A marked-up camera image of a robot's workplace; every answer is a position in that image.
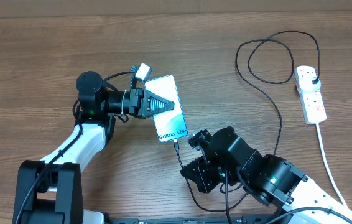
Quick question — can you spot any white power strip cord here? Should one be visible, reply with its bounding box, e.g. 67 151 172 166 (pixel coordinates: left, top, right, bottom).
315 123 350 208

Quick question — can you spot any white charger plug adapter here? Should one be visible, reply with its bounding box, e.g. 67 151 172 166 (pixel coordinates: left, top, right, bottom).
296 77 322 94

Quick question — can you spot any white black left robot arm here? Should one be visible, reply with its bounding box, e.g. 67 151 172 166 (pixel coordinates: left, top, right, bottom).
12 71 177 223

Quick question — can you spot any brown cardboard backdrop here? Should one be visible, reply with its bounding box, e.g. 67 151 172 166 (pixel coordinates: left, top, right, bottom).
0 0 352 18

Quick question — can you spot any black USB charging cable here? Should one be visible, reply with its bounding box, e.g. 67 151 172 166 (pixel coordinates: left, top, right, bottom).
172 30 322 213

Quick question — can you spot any white power strip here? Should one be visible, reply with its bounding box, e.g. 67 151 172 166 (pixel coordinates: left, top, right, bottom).
294 65 327 124

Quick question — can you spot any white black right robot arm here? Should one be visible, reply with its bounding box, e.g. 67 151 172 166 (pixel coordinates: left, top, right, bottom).
180 126 352 223

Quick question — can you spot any blue Galaxy smartphone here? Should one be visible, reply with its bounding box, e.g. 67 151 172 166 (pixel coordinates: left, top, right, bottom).
145 75 188 142

